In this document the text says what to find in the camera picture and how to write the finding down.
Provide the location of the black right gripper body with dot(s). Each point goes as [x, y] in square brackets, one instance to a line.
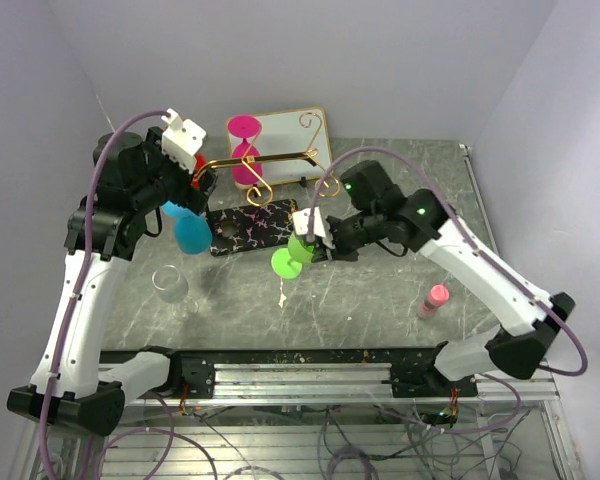
[349, 235]

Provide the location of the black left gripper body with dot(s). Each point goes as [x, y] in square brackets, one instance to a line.
[180, 191]

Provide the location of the red plastic wine glass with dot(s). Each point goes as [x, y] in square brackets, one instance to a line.
[200, 163]

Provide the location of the blue plastic wine glass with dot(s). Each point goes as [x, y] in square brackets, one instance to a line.
[191, 231]

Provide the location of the green plastic wine glass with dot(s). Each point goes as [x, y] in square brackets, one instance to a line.
[288, 262]

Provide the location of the pink plastic wine glass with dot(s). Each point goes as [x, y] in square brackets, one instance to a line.
[245, 128]

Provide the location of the clear stemmed wine glass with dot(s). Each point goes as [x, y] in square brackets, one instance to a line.
[172, 288]

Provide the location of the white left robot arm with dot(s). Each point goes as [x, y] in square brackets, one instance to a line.
[133, 176]

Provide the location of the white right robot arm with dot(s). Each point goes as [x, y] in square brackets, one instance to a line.
[528, 316]

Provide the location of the gold framed mirror tray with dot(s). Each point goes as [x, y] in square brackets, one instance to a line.
[291, 131]

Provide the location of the small pink capped bottle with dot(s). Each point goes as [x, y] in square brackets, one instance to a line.
[437, 296]

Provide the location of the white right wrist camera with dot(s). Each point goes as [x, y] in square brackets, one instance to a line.
[308, 222]

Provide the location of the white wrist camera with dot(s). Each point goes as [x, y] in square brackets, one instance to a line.
[308, 222]
[181, 140]

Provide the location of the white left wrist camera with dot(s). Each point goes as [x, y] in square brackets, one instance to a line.
[181, 140]

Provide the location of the gold wire wine glass rack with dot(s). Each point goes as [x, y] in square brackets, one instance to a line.
[263, 221]

